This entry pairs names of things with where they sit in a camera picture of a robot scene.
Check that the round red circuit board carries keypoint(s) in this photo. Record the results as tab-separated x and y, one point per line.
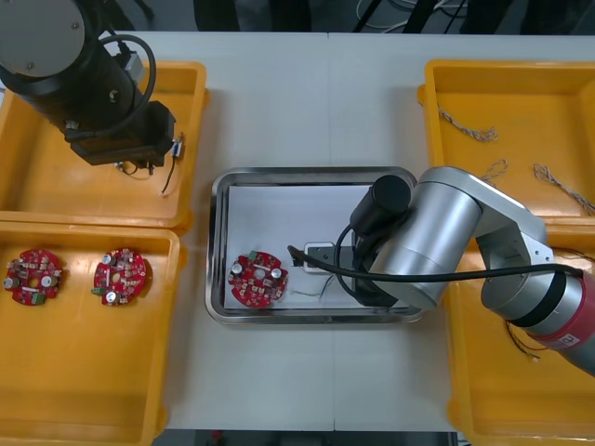
125	279
28	260
251	283

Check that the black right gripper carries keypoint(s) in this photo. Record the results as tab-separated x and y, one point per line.
372	292

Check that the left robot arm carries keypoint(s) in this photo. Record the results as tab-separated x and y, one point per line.
42	37

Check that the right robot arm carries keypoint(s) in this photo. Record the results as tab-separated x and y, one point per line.
441	232

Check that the group of metal solenoids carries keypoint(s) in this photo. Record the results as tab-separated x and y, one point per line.
176	148

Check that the white paper sheet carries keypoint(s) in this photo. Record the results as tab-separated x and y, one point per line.
260	218

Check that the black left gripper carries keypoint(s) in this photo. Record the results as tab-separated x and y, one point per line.
125	144

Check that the black stand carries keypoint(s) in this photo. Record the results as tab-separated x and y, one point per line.
418	16

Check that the steel tray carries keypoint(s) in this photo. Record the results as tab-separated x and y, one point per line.
216	260

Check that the yellow-orange plastic bin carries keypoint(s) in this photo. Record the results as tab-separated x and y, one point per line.
488	395
511	116
139	204
139	395

